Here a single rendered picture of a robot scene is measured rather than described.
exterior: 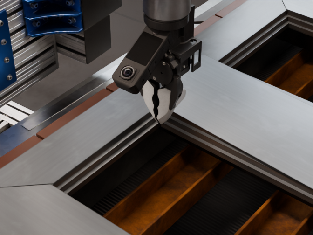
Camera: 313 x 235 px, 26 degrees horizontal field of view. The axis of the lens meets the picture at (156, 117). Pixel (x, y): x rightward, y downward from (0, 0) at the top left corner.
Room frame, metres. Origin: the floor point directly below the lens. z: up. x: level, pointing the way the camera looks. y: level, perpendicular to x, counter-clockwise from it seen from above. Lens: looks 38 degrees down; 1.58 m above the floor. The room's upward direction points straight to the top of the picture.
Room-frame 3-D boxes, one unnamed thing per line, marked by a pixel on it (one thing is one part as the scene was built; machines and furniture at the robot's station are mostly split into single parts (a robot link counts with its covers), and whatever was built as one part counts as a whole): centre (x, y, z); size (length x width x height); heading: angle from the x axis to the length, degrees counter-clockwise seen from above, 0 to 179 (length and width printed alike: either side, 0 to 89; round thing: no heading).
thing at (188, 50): (0.94, -0.02, 1.00); 0.09 x 0.08 x 0.12; 141
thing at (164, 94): (0.93, -0.03, 0.89); 0.06 x 0.03 x 0.09; 141
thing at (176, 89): (0.90, -0.02, 0.94); 0.05 x 0.02 x 0.09; 51
